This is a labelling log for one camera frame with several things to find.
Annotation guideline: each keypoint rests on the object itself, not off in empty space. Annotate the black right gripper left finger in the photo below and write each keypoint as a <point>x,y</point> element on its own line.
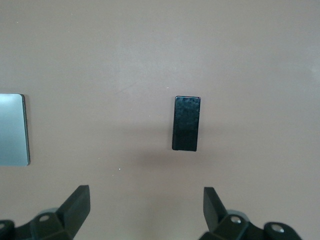
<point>72,212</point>

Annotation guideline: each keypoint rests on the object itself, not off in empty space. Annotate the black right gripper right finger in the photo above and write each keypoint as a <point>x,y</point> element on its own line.
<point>215,212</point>

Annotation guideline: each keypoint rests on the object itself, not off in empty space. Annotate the black smartphone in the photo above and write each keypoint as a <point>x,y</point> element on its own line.
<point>186,123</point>

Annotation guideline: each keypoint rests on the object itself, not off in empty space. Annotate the silver laptop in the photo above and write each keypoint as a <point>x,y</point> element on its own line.
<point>12,130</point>

